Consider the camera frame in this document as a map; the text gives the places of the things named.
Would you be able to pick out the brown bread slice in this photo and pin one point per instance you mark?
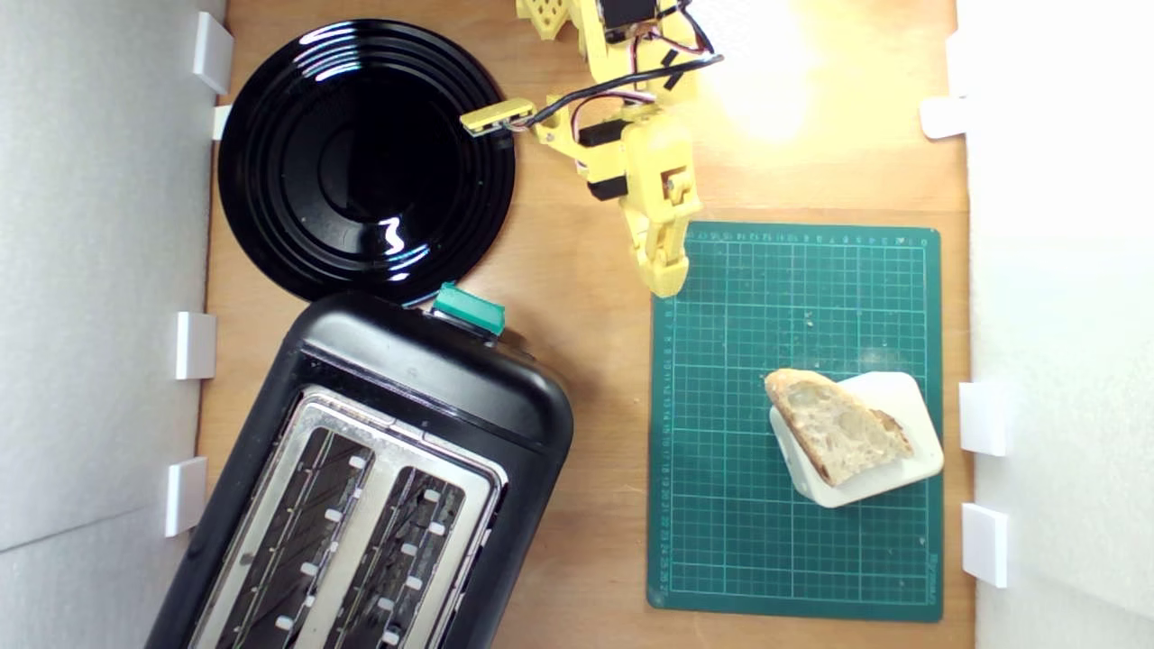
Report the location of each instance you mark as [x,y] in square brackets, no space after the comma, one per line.
[838,433]

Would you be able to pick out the green toaster lever knob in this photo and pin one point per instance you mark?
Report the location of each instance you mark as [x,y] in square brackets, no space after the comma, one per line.
[469,306]

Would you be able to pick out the black two-slot toaster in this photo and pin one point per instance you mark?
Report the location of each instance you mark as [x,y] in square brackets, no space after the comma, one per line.
[487,406]

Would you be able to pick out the white rounded block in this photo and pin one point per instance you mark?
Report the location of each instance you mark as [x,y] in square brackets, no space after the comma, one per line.
[906,406]

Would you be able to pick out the green cutting mat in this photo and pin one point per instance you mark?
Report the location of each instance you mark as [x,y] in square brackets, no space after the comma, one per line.
[721,541]

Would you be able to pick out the black round plate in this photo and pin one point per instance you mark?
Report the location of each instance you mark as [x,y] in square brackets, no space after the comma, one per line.
[297,180]

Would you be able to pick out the yellow wrist camera mount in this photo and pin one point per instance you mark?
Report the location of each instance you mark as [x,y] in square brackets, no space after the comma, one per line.
[496,117]

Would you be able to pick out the white wall clip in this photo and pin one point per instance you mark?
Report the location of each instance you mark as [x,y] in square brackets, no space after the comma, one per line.
[221,122]
[984,543]
[981,419]
[942,117]
[185,496]
[194,345]
[215,50]
[957,63]

